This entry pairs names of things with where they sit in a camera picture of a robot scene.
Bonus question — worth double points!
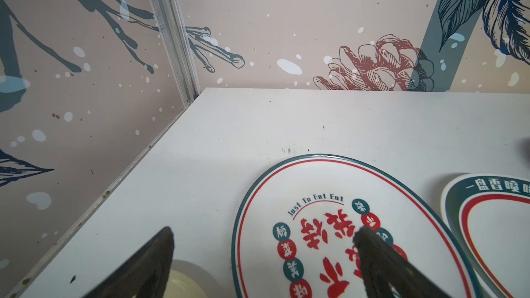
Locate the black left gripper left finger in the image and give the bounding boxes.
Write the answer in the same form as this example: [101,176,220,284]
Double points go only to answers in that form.
[85,226,175,298]

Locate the white plate red characters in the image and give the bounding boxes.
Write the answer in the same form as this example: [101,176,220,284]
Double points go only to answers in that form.
[231,155,482,297]

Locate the aluminium corner post left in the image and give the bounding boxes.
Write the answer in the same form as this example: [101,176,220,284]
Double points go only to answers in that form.
[150,0,200,107]

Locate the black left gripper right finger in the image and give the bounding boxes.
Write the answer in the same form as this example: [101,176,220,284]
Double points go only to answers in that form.
[353,226,448,298]

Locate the white plate green band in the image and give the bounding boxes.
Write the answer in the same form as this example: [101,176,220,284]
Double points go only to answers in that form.
[440,174,529,297]

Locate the cream yellow small plate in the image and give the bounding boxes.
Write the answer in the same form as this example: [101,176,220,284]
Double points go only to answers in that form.
[163,259,226,298]

